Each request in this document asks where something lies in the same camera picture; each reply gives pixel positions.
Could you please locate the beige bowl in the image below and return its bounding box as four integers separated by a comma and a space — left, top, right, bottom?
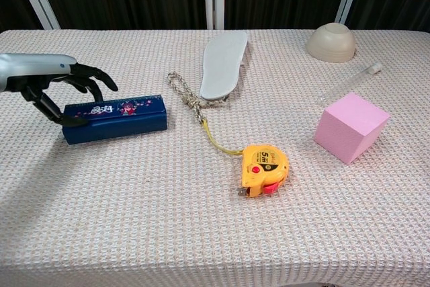
305, 22, 357, 64

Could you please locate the white woven tablecloth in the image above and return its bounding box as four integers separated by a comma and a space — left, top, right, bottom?
0, 29, 430, 287

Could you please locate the blue glasses case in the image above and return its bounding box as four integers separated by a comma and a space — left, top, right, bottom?
62, 93, 168, 146

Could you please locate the white shoe insole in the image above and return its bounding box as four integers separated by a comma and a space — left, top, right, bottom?
199, 30, 251, 102

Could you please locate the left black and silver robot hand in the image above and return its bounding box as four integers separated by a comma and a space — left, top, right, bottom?
0, 52, 119, 128

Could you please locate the yellow tape measure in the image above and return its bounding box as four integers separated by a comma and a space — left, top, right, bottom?
200, 120, 290, 198

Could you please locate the beige braided rope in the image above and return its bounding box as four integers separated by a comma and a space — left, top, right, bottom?
167, 71, 230, 125

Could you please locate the clear plastic test tube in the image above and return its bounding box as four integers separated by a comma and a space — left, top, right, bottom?
316, 62, 383, 106

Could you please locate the pink foam cube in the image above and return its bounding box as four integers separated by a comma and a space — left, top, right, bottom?
313, 91, 391, 165

